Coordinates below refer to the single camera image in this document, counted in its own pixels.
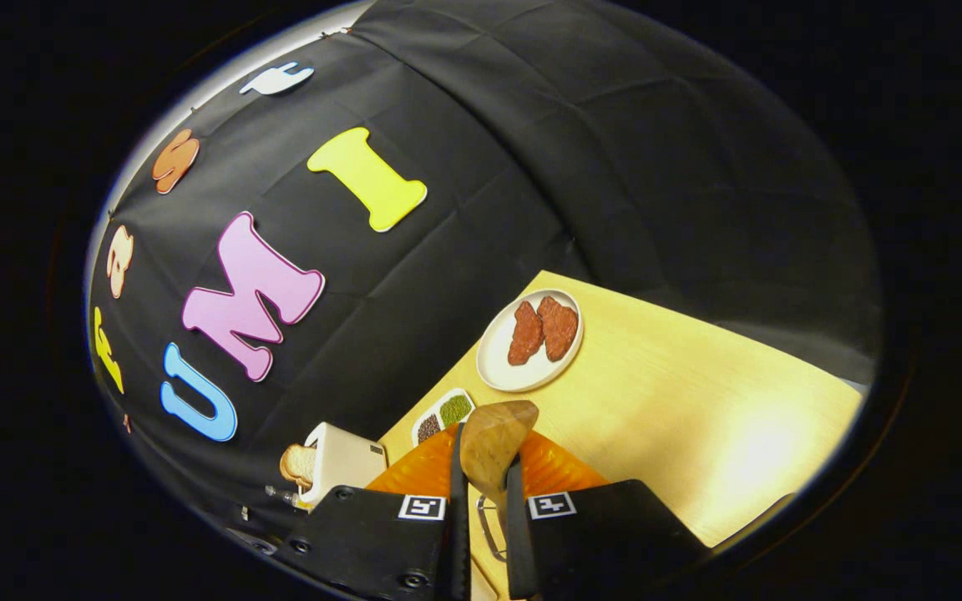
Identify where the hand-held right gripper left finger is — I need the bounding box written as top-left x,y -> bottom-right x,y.
272,424 -> 471,601

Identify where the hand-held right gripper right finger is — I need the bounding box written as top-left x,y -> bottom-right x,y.
504,432 -> 709,600

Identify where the metal wire chopstick holder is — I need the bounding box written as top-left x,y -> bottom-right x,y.
476,492 -> 509,563

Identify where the wooden spoon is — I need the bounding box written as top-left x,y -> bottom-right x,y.
458,400 -> 539,502

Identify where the white divided dish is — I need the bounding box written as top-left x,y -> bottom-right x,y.
411,387 -> 476,446

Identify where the white toaster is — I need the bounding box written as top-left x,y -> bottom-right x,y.
297,422 -> 387,510

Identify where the white round plate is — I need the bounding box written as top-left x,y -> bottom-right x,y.
476,289 -> 585,393

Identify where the bread slice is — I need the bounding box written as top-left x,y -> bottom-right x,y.
280,443 -> 317,489

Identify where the small glass bottle yellow label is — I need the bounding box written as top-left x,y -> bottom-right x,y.
265,485 -> 313,510

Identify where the red meat piece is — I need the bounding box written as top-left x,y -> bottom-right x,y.
537,295 -> 580,362
507,300 -> 544,366

